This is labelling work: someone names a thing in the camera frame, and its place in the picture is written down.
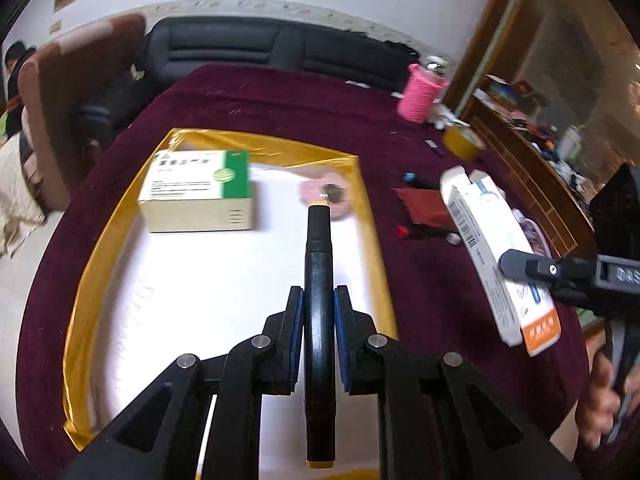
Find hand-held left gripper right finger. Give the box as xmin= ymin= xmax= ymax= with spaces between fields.
xmin=334 ymin=285 xmax=586 ymax=480

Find black leather sofa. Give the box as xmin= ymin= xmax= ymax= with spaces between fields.
xmin=77 ymin=16 xmax=417 ymax=161

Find person's right hand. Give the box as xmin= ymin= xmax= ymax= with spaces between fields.
xmin=575 ymin=345 xmax=632 ymax=452

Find gold-rimmed cardboard box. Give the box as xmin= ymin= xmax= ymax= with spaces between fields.
xmin=62 ymin=127 xmax=401 ymax=480

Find pink clear zipper pouch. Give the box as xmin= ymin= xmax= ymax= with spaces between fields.
xmin=514 ymin=209 xmax=552 ymax=257

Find black marker blue cap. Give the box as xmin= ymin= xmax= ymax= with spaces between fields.
xmin=404 ymin=172 xmax=442 ymax=192

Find maroon tablecloth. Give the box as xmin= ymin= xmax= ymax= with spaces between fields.
xmin=17 ymin=63 xmax=592 ymax=467

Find white plastic object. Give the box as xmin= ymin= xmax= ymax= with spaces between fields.
xmin=431 ymin=104 xmax=472 ymax=132

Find red foil packet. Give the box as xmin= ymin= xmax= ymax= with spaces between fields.
xmin=390 ymin=187 xmax=458 ymax=228

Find brown armchair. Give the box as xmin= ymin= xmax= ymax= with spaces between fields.
xmin=17 ymin=14 xmax=148 ymax=212

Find clear bottle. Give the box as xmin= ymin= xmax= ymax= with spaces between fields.
xmin=422 ymin=55 xmax=449 ymax=78

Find wooden display cabinet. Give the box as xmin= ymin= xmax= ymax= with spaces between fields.
xmin=442 ymin=0 xmax=640 ymax=261

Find pink yarn ball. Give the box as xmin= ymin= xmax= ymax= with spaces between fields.
xmin=298 ymin=172 xmax=353 ymax=222

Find yellow tape roll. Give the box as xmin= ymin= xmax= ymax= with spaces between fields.
xmin=442 ymin=124 xmax=486 ymax=162

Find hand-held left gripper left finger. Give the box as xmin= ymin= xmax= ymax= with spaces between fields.
xmin=60 ymin=285 xmax=305 ymax=480

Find black marker yellow caps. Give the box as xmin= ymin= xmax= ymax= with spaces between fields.
xmin=306 ymin=199 xmax=337 ymax=469

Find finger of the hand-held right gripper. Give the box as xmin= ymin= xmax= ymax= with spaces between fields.
xmin=497 ymin=249 xmax=608 ymax=318

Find green white medicine box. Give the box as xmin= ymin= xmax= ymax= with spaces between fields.
xmin=137 ymin=150 xmax=255 ymax=233

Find white blue orange medicine box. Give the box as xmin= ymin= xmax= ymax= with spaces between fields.
xmin=440 ymin=166 xmax=562 ymax=357

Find beige patterned cloth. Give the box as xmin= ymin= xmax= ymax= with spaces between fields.
xmin=0 ymin=132 xmax=47 ymax=257

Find colourful cardboard box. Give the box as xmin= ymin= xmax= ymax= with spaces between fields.
xmin=484 ymin=75 xmax=537 ymax=107

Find black marker red cap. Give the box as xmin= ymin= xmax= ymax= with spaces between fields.
xmin=396 ymin=224 xmax=463 ymax=247

